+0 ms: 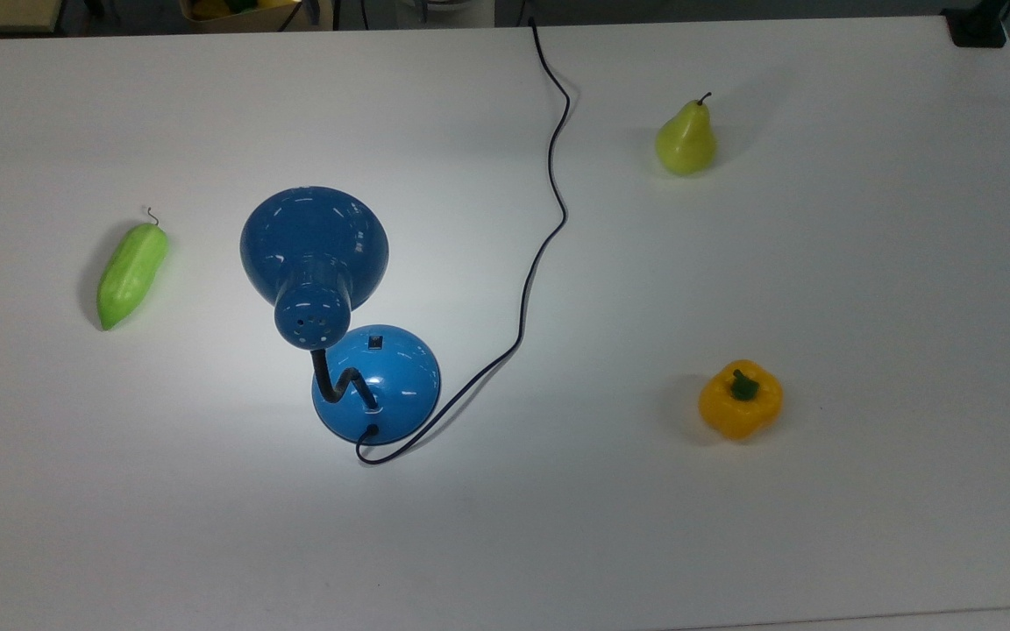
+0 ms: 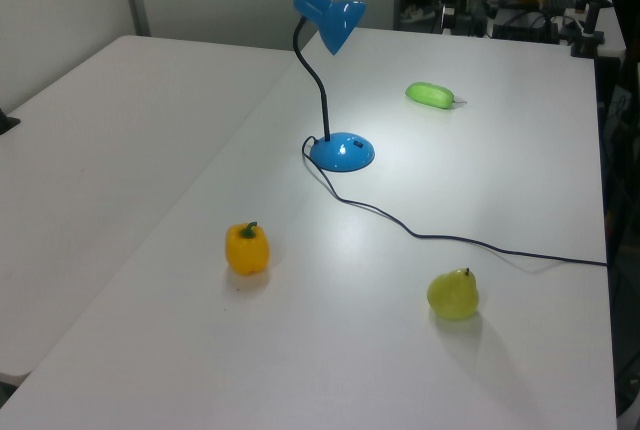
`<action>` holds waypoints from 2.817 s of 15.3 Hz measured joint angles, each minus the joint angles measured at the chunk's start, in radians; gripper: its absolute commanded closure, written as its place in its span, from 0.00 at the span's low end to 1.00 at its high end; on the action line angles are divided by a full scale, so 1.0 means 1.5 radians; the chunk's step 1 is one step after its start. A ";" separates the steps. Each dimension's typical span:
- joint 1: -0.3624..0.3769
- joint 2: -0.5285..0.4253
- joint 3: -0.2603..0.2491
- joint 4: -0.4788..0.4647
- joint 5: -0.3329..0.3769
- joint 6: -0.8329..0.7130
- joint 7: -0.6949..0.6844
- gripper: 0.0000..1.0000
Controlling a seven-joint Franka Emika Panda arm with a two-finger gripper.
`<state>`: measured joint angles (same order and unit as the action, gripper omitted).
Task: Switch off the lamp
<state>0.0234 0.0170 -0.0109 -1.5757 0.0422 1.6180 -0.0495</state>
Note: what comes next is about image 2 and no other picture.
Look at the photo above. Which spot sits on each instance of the blue gooseneck desk lamp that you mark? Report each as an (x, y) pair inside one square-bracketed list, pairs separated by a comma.
[(345, 152)]

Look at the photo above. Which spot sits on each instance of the yellow bell pepper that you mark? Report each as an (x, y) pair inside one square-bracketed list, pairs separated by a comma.
[(247, 255)]

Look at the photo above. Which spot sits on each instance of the green cucumber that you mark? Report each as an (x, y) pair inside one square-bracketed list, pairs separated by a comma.
[(430, 94)]

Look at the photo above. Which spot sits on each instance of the green pear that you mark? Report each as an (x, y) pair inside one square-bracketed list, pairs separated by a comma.
[(452, 297)]

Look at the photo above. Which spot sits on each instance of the black clamp bracket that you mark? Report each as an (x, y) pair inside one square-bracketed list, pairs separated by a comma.
[(6, 124)]

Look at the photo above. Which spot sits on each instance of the black camera stand with clamp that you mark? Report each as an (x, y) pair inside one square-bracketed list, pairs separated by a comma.
[(595, 5)]

